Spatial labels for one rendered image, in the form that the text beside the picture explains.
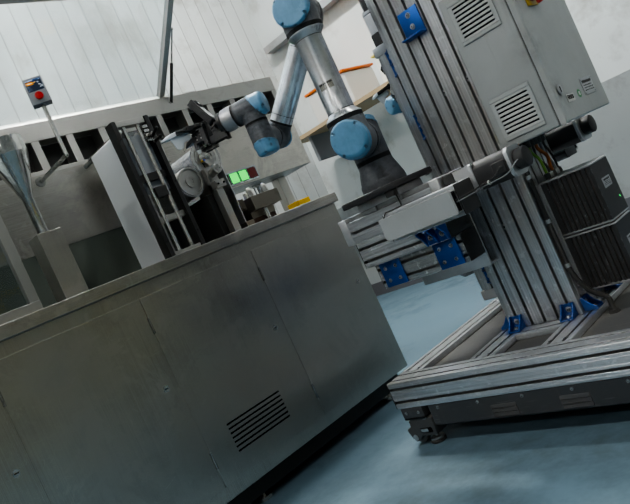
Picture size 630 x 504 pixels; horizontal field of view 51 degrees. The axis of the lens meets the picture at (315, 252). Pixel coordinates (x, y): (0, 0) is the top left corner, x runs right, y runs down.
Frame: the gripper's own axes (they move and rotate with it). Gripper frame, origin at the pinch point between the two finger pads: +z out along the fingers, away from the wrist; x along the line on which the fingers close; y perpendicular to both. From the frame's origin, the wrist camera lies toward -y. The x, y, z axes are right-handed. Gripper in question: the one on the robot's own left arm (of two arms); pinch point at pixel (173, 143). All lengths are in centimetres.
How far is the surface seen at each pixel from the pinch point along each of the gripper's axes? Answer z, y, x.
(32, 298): 42, 35, -37
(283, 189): 25, -3, 148
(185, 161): 26, -11, 53
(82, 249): 70, 10, 28
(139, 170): 26.1, -4.0, 17.2
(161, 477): 34, 98, -20
